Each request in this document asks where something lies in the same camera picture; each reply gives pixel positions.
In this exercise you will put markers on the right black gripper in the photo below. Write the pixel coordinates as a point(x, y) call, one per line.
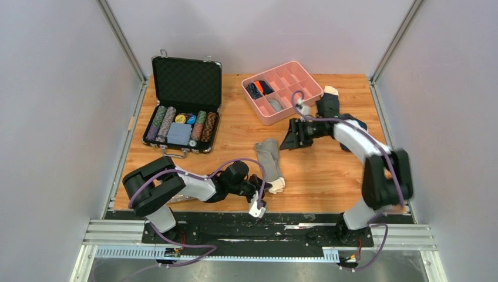
point(293, 141)

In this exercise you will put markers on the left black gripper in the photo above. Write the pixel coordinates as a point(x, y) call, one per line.
point(258, 185)

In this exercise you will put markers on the grey underwear white waistband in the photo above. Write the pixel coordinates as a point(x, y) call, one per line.
point(268, 155)

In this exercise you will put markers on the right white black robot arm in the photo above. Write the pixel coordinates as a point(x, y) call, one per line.
point(386, 180)

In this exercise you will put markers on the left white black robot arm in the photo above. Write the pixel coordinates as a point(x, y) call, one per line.
point(151, 186)

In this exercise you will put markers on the rolled grey underwear in tray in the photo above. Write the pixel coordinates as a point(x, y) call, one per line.
point(277, 107)

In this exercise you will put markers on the navy blue underwear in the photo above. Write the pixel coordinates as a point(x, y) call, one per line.
point(349, 134)

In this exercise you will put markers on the rolled navy underwear in tray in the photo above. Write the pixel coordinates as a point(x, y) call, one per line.
point(265, 87)

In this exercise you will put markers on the rolled orange underwear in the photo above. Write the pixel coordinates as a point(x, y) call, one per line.
point(260, 87)

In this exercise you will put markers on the rolled dark patterned underwear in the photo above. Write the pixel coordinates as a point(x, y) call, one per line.
point(253, 91)

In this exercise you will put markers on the pink compartment organizer tray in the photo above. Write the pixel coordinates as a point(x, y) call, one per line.
point(285, 79)

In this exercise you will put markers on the navy sock cream toe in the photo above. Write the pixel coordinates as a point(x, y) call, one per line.
point(330, 90)

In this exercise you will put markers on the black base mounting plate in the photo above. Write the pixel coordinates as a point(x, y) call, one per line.
point(256, 229)

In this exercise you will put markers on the black poker chip case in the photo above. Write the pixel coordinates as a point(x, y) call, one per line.
point(189, 86)

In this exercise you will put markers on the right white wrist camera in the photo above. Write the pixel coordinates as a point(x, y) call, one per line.
point(303, 110)

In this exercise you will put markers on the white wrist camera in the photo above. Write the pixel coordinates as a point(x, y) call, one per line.
point(303, 110)
point(254, 209)

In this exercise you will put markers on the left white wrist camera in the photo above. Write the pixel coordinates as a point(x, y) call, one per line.
point(254, 209)

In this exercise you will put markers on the glitter handle microphone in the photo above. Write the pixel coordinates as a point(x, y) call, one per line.
point(180, 198)

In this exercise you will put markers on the aluminium frame rail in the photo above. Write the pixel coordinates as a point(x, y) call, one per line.
point(130, 239)

